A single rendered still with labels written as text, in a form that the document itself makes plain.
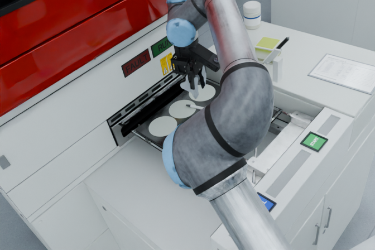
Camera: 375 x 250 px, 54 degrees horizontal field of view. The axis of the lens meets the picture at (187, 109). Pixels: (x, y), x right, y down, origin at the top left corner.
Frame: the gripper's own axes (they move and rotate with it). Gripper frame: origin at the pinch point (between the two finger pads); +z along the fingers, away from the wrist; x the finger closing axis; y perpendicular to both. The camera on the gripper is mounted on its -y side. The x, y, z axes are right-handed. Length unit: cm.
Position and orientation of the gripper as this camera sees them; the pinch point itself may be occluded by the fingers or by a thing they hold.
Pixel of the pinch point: (200, 90)
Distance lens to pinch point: 123.2
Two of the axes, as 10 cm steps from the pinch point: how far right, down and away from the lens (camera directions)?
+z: 1.5, 7.4, 6.5
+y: -8.8, -2.0, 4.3
